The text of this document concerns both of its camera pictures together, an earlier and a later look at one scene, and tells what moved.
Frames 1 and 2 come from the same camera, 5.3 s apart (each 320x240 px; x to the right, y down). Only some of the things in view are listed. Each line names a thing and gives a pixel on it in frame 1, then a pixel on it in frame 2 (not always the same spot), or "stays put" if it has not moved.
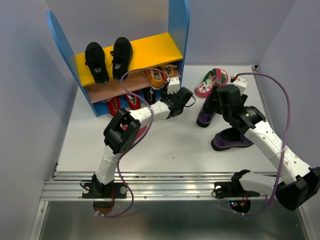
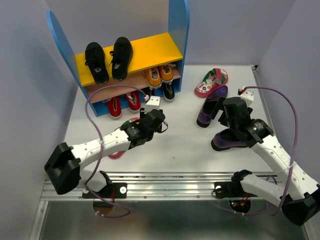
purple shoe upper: [207, 112] stays put
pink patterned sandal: [215, 77] stays put
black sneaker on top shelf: [122, 57] stays put
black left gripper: [168, 96] -> [142, 115]
